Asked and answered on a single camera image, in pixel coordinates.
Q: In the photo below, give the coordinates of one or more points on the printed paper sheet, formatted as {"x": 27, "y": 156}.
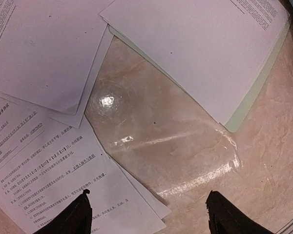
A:
{"x": 214, "y": 49}
{"x": 50, "y": 54}

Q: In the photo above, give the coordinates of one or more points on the light green clipboard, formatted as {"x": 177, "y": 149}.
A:
{"x": 235, "y": 121}

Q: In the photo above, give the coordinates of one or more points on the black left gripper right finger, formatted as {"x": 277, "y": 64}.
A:
{"x": 225, "y": 218}

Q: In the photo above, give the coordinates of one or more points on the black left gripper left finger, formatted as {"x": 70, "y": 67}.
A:
{"x": 76, "y": 218}

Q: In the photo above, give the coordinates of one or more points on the paper sheets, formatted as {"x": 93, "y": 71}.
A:
{"x": 45, "y": 165}

